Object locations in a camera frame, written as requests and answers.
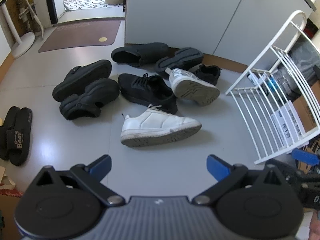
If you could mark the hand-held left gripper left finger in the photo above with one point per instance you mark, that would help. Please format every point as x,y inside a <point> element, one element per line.
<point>101,166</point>

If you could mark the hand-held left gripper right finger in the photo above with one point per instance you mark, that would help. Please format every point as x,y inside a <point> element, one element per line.
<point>217,166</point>

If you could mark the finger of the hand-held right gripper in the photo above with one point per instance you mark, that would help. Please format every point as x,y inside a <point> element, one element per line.
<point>305,156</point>

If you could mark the black chunky clog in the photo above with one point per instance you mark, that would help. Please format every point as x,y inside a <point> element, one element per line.
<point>180,60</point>
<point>87,100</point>

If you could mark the white lace-up sneaker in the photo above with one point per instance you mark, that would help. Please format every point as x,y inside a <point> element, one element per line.
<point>192,90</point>
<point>155,125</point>

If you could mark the black lace-up sneaker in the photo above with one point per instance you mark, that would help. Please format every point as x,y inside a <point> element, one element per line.
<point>145,90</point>
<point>208,73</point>

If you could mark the black buckle clog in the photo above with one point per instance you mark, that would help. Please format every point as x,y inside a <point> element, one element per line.
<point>150,51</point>
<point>82,77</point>

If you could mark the white shoe rack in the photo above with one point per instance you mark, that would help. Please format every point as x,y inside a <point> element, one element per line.
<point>298,12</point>

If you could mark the person's right hand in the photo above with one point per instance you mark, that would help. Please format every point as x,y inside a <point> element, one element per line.
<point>315,226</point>

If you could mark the brown paper bag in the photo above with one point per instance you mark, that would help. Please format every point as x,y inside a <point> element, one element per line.
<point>303,168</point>

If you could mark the brown and white carton box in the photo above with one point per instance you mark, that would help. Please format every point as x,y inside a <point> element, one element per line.
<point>305,115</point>

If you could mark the clear plastic water bottle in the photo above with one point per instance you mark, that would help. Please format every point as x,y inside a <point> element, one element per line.
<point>282,81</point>

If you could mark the black printed slide sandal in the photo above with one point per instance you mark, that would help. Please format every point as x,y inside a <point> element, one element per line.
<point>11,116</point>
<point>21,140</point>

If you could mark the red printed bag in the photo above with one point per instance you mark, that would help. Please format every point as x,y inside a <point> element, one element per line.
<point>10,193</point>

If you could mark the large cardboard box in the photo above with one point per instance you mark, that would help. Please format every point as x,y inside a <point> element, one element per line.
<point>8,210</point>

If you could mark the grey plastic bag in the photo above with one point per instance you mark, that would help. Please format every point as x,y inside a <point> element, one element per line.
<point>307,52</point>

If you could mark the brown doormat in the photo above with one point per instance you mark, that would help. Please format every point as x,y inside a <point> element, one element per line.
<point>75,35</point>

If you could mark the white fan stand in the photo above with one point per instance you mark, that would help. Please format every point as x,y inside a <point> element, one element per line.
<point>23,43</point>

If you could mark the white cabinet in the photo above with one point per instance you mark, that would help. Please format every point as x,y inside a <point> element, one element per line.
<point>187,12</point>

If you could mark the black door frame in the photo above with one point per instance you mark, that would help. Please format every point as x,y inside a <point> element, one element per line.
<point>53,5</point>

